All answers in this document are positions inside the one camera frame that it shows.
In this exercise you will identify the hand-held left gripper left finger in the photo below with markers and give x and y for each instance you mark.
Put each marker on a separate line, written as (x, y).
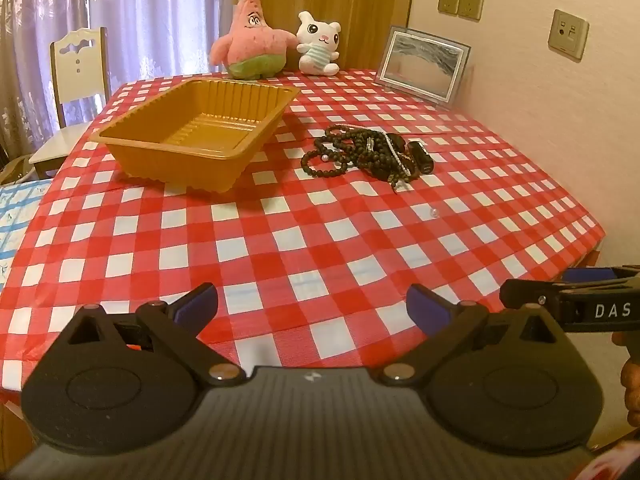
(197, 305)

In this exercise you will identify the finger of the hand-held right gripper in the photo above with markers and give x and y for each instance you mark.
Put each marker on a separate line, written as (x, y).
(590, 275)
(530, 297)

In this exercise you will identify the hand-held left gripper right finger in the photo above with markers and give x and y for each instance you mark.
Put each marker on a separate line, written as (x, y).
(425, 307)

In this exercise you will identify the yellow plastic tray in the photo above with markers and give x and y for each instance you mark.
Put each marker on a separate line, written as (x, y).
(175, 160)

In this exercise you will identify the person's right hand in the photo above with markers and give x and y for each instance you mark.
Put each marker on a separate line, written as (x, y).
(632, 390)

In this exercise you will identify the red checkered tablecloth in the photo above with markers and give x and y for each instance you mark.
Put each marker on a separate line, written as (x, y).
(300, 240)

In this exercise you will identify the small black case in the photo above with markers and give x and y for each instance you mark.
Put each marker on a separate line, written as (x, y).
(421, 157)

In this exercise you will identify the white pearl strand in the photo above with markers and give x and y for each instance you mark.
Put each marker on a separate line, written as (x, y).
(395, 155)

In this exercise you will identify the blue checked bed cloth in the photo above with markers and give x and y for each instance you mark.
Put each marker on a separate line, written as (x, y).
(15, 210)

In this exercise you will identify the beige plastic basket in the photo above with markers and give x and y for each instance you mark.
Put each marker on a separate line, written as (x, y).
(12, 170)

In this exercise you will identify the pink starfish plush toy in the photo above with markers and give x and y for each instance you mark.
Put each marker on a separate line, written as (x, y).
(250, 45)

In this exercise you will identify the white wooden chair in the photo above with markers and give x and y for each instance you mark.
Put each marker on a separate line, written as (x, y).
(80, 65)

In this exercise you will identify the white bunny plush toy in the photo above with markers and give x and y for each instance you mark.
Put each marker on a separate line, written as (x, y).
(317, 35)

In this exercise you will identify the purple patterned curtain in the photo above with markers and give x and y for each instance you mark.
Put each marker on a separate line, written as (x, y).
(150, 10)

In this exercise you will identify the wooden wardrobe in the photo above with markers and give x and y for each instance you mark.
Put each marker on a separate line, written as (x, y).
(350, 0)

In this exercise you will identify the large beige wall socket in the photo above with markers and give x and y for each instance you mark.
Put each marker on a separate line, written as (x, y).
(567, 34)

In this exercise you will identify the silver picture frame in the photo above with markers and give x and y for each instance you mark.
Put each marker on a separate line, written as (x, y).
(425, 60)

